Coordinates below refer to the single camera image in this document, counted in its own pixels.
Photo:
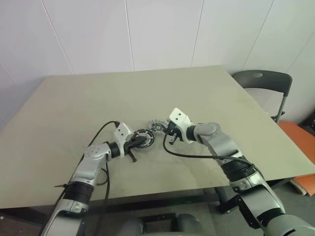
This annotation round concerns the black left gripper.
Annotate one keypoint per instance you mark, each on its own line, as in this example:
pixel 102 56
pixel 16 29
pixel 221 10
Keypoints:
pixel 127 148

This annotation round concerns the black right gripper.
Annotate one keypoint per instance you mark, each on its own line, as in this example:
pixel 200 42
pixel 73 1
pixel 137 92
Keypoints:
pixel 176 134

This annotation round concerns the small silver gear part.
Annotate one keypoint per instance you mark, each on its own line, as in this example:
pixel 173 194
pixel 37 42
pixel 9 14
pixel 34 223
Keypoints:
pixel 157 126

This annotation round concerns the black copper-wound spoked rotor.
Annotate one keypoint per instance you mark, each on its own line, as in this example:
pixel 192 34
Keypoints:
pixel 150 142

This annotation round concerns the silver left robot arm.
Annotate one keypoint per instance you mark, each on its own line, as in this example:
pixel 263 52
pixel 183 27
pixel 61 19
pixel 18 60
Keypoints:
pixel 91 162

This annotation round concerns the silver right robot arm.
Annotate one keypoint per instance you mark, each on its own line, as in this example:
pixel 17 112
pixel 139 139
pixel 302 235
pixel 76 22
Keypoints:
pixel 221 142

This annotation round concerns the grey rounded hump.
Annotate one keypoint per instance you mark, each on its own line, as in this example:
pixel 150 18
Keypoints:
pixel 189 222
pixel 134 227

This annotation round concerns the black zip tie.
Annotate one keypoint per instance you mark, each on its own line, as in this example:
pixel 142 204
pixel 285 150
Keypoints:
pixel 61 186

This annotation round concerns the dark grey folding chair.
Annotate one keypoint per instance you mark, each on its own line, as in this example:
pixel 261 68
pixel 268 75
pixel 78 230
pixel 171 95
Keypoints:
pixel 265 79

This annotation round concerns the orange white curved panel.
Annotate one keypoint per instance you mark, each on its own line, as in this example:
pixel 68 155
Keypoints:
pixel 306 183

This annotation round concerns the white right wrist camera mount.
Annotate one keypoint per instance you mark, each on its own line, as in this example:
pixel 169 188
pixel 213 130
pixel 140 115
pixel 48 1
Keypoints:
pixel 178 115

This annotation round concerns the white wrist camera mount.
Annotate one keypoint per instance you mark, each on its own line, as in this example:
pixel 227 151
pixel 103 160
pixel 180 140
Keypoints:
pixel 121 130
pixel 178 115

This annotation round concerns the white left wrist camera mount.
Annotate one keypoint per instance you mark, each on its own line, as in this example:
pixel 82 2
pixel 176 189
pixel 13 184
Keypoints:
pixel 121 130

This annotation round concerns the black metal table frame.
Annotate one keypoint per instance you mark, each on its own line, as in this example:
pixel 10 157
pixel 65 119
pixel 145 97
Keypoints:
pixel 160 199

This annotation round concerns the black rectangular frame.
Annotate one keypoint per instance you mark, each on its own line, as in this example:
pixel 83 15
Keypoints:
pixel 160 216

